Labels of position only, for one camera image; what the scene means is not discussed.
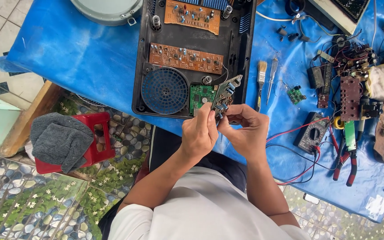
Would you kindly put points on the grey round metal lid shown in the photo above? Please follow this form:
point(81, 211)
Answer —
point(107, 10)

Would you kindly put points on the short brown circuit board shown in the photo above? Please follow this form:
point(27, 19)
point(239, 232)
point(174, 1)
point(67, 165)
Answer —
point(192, 16)

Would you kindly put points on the yellow tape roll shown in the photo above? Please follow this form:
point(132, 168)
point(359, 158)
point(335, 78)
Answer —
point(338, 122)

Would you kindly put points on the maroon perforated circuit board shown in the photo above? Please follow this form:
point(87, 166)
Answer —
point(349, 98)

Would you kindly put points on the blue plastic table cover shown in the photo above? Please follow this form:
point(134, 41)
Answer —
point(88, 60)

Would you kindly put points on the black digital multimeter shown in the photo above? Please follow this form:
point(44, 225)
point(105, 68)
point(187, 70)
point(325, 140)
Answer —
point(312, 133)

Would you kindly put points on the person's white shirt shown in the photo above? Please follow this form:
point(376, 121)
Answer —
point(205, 206)

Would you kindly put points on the person's left hand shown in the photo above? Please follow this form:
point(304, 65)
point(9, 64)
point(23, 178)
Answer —
point(197, 133)

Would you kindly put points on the tiny green circuit board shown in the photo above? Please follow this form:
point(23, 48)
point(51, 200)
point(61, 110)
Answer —
point(295, 95)

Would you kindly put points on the long brown circuit board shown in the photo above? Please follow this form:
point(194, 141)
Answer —
point(185, 58)

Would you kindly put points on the white appliance top panel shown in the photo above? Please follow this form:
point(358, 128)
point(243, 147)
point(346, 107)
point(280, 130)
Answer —
point(342, 11)

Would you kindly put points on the red plastic stool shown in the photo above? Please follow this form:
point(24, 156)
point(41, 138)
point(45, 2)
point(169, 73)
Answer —
point(102, 133)

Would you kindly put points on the small grey-green circuit board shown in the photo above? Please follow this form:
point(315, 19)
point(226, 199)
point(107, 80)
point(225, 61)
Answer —
point(227, 91)

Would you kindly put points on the dark narrow circuit strip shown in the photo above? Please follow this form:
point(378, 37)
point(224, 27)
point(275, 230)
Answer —
point(325, 86)

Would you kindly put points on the blue finned heat sink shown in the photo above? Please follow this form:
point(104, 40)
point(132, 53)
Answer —
point(212, 3)

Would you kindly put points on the grey knitted cloth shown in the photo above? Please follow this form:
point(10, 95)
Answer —
point(60, 140)

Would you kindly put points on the metal coil spring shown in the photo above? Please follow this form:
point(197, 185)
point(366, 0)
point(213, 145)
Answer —
point(227, 12)
point(156, 22)
point(207, 80)

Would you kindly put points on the green square circuit board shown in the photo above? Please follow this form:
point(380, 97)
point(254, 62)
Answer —
point(200, 98)

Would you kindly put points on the person's dark trousers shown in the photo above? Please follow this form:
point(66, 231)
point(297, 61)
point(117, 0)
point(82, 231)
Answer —
point(165, 146)

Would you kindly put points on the small paintbrush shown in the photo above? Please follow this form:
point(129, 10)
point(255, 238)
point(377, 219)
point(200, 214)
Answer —
point(261, 78)

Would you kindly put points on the black multimeter lead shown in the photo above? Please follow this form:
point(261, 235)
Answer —
point(288, 150)

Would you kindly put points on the white flat device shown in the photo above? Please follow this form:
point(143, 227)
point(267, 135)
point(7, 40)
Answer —
point(311, 198)

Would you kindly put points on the small black plastic part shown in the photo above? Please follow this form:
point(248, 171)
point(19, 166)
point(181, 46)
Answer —
point(281, 31)
point(293, 37)

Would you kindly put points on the green flat board strip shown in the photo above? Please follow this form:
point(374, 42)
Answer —
point(350, 135)

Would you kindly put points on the blue round fan grille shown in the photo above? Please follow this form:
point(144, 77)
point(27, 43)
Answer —
point(164, 90)

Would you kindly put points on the red multimeter lead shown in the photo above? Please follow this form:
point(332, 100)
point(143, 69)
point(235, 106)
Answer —
point(292, 130)

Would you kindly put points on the black box component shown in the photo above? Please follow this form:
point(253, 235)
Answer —
point(315, 77)

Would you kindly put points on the wooden table leg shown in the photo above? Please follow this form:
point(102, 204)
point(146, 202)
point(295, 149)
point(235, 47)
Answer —
point(28, 120)

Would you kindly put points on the black plastic appliance casing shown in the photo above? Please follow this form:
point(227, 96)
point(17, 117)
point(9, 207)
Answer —
point(212, 53)

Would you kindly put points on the person's right hand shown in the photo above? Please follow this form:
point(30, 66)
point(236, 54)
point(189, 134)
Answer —
point(248, 133)

